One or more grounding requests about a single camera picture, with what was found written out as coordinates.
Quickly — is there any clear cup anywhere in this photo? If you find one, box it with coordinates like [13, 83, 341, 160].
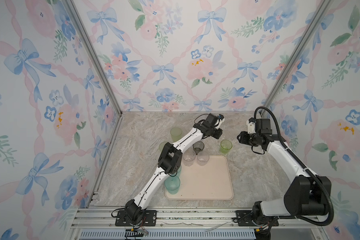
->
[182, 149, 197, 167]
[197, 151, 210, 166]

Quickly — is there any teal cup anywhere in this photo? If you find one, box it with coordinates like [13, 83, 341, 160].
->
[165, 176, 181, 195]
[175, 166, 182, 177]

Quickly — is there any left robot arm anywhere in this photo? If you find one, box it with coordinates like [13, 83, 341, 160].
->
[124, 113, 225, 226]

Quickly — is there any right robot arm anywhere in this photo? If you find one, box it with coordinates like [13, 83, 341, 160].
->
[237, 118, 334, 226]

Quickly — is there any beige rectangular tray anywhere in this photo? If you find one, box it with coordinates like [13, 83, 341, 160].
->
[165, 156, 234, 201]

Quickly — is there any grey smoky cup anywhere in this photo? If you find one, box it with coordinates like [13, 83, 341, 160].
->
[193, 141, 205, 155]

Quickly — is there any green cup right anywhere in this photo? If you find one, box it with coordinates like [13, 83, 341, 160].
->
[220, 140, 233, 155]

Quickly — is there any tall light green cup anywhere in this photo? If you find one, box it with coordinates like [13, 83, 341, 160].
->
[170, 127, 183, 142]

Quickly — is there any small green cup left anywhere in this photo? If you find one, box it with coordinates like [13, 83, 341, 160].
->
[159, 142, 166, 151]

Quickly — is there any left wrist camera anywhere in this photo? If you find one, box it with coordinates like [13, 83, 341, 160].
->
[214, 114, 225, 129]

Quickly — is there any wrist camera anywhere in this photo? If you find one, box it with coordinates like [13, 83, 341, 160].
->
[247, 118, 256, 134]
[214, 114, 225, 129]

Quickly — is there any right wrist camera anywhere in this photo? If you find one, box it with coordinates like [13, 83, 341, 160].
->
[247, 118, 256, 134]

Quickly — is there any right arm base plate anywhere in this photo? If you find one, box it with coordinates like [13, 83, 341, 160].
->
[233, 210, 273, 228]

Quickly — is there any black corrugated cable conduit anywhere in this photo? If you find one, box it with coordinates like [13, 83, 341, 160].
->
[253, 106, 335, 226]

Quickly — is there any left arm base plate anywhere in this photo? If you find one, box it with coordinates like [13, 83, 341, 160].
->
[112, 210, 158, 228]

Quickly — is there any right aluminium corner post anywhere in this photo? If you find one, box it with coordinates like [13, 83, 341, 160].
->
[263, 0, 333, 108]

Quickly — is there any aluminium corner post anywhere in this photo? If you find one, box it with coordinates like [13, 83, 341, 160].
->
[61, 0, 123, 116]
[263, 0, 333, 108]

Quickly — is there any aluminium frame rail base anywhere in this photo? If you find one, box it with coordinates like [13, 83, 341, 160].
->
[62, 206, 328, 240]

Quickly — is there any left aluminium corner post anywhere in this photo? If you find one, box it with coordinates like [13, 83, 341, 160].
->
[61, 0, 123, 116]

